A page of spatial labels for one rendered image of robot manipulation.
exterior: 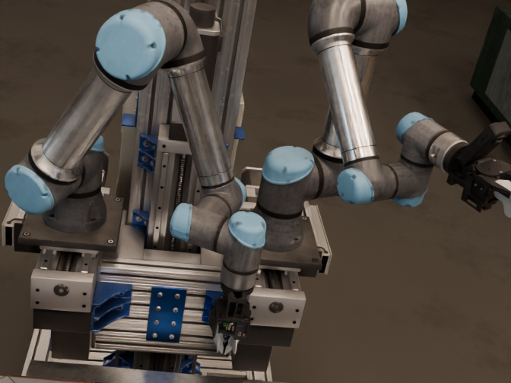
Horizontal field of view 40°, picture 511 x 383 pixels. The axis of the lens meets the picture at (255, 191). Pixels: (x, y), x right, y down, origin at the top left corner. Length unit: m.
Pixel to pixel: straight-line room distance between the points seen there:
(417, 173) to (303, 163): 0.29
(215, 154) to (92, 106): 0.27
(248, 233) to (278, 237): 0.36
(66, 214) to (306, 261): 0.58
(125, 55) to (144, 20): 0.07
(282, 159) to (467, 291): 2.24
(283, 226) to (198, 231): 0.36
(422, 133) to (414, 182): 0.11
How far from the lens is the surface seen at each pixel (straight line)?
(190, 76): 1.45
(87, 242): 1.69
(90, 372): 1.88
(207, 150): 1.48
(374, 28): 1.61
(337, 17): 1.53
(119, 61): 1.31
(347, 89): 1.49
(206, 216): 1.42
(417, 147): 1.51
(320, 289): 3.44
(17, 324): 3.06
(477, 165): 1.41
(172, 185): 1.82
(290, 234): 1.74
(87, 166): 1.64
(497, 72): 6.03
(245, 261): 1.41
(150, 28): 1.29
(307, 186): 1.70
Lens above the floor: 2.01
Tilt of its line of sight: 29 degrees down
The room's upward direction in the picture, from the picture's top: 11 degrees clockwise
